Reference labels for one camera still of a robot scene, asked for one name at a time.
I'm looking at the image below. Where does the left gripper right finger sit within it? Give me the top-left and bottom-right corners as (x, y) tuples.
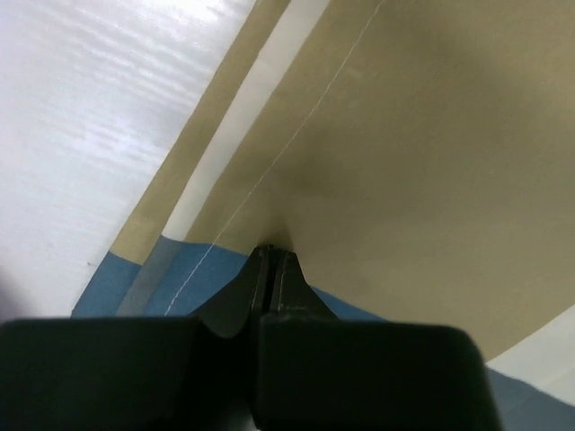
(255, 247), (494, 430)

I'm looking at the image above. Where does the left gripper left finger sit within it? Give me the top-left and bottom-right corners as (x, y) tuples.
(1, 246), (272, 430)

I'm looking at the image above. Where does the blue and beige cloth placemat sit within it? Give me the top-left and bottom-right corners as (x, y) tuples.
(73, 1), (574, 430)

